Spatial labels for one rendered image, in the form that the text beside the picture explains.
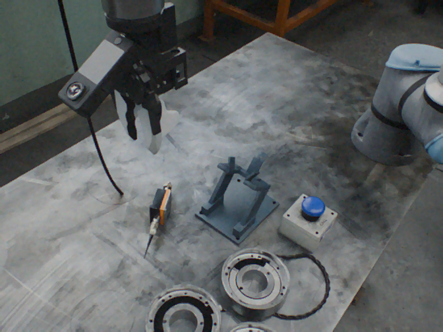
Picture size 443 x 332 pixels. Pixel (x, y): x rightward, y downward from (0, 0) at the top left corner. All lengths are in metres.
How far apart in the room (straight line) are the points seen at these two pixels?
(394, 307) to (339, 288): 1.04
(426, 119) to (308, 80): 0.45
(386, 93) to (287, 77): 0.34
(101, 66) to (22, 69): 1.73
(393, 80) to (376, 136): 0.13
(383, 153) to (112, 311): 0.62
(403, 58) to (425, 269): 1.19
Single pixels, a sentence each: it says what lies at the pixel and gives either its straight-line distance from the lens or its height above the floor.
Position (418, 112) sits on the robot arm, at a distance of 0.86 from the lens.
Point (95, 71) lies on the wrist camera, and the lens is 0.58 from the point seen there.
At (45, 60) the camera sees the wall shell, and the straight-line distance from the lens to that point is 2.35.
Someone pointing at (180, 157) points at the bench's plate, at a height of 0.80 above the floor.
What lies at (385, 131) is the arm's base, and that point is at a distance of 0.98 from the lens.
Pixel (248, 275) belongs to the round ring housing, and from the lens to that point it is 0.72.
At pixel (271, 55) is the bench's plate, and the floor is 0.80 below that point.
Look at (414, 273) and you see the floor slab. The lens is 1.91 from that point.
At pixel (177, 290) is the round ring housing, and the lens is 0.68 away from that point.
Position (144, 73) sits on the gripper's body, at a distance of 0.58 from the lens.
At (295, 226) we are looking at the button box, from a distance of 0.77.
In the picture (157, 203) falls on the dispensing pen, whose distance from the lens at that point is 0.77.
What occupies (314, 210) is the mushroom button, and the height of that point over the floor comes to 0.87.
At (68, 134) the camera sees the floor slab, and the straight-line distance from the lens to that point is 2.25.
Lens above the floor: 1.42
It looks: 43 degrees down
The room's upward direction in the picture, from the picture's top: 7 degrees clockwise
